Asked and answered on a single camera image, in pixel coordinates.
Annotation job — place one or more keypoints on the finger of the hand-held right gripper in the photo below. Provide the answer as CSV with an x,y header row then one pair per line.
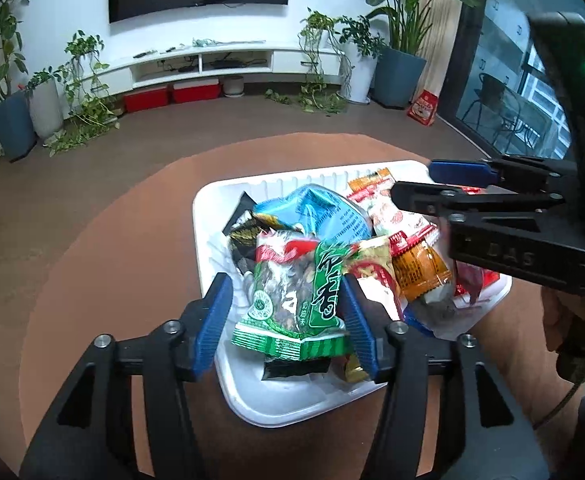
x,y
457,170
422,195

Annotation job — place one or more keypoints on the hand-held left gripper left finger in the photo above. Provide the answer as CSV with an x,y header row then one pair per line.
x,y
212,320

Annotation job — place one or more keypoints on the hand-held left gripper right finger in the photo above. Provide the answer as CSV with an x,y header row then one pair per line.
x,y
357,325

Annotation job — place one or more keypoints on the green nut packet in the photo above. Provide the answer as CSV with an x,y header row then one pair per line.
x,y
282,300

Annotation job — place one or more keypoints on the black snack packet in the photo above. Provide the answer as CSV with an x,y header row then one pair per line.
x,y
245,240

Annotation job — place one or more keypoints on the light blue snack packet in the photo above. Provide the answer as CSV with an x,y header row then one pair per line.
x,y
332,215

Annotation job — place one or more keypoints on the white foam tray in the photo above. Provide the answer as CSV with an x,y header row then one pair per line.
x,y
282,400

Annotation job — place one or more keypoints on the person's right hand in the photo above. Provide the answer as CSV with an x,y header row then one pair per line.
x,y
555,320

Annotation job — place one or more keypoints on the red white snack packet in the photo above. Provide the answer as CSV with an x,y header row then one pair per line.
x,y
392,215

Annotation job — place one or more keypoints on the red bag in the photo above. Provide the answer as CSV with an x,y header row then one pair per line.
x,y
422,107

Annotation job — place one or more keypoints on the black balcony chair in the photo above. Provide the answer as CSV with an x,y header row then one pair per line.
x,y
490,95

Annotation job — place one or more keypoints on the large-leaved plant in blue pot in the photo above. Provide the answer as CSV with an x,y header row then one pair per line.
x,y
400,77

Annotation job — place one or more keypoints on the glass balcony door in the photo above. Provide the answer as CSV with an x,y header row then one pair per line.
x,y
507,35

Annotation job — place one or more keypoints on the plant in white pot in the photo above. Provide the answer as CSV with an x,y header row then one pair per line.
x,y
362,77

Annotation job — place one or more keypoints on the white television cabinet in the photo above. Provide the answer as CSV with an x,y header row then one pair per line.
x,y
292,57

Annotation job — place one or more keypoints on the hanging vine plant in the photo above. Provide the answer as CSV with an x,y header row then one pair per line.
x,y
317,22

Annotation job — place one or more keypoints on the small white flower pot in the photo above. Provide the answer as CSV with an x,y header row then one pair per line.
x,y
233,86

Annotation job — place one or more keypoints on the trailing vine plant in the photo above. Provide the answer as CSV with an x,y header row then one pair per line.
x,y
85,115

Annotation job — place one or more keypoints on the plant in grey pot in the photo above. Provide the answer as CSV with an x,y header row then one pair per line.
x,y
46,107

